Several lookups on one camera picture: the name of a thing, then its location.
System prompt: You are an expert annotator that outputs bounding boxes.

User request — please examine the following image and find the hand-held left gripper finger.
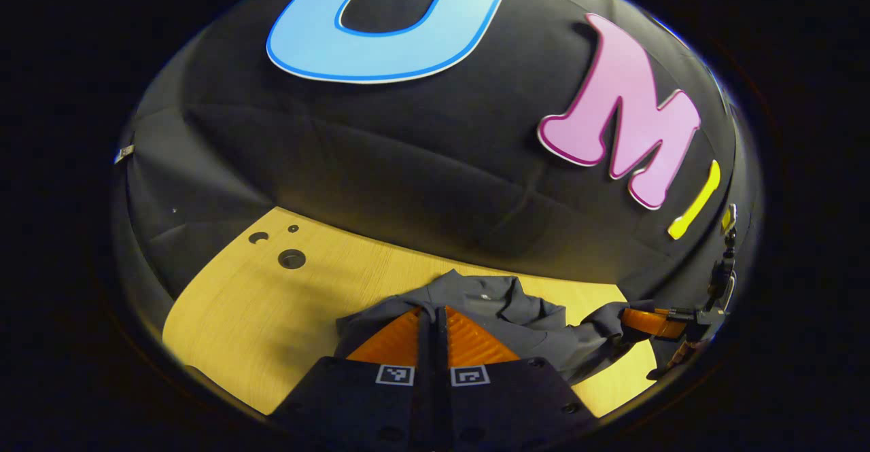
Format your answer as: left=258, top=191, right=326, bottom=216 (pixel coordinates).
left=435, top=306, right=599, bottom=451
left=272, top=306, right=436, bottom=450

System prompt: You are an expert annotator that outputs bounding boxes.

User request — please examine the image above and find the grey button shirt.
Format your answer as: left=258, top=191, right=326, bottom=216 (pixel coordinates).
left=335, top=270, right=657, bottom=385

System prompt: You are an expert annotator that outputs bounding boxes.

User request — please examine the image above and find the black backdrop cloth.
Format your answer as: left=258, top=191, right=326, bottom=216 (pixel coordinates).
left=112, top=0, right=762, bottom=303

